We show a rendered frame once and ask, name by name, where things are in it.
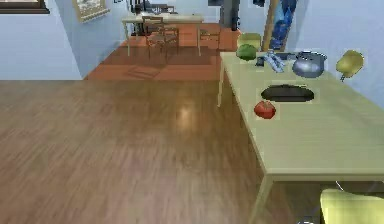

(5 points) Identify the black flat pan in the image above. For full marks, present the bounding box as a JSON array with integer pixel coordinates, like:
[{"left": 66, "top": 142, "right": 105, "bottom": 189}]
[{"left": 260, "top": 84, "right": 316, "bottom": 103}]

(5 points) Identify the blue framed painting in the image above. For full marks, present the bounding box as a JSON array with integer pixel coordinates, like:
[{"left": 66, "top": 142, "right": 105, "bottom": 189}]
[{"left": 261, "top": 0, "right": 298, "bottom": 52}]

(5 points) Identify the gold framed picture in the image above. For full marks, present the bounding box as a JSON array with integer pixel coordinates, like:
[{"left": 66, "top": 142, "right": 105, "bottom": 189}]
[{"left": 71, "top": 0, "right": 111, "bottom": 24}]

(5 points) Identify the brown wooden chair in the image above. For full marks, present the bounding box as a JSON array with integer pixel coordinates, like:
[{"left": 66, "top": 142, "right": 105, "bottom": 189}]
[{"left": 141, "top": 15, "right": 180, "bottom": 58}]

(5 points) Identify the dark framed picture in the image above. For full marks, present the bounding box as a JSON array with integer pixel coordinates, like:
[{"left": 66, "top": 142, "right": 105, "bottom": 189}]
[{"left": 0, "top": 0, "right": 51, "bottom": 15}]

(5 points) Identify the grey metal kettle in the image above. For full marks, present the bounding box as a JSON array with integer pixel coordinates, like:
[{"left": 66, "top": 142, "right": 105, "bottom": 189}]
[{"left": 291, "top": 50, "right": 328, "bottom": 79}]

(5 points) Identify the pale wooden table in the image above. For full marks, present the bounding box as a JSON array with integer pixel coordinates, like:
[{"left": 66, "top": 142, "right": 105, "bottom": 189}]
[{"left": 121, "top": 13, "right": 205, "bottom": 58}]

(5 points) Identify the pale green dining table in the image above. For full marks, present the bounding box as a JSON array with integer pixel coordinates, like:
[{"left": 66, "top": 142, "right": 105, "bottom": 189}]
[{"left": 217, "top": 50, "right": 384, "bottom": 224}]

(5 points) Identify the red tomato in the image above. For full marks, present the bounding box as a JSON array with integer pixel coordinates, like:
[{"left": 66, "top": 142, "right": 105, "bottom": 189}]
[{"left": 253, "top": 100, "right": 277, "bottom": 120}]

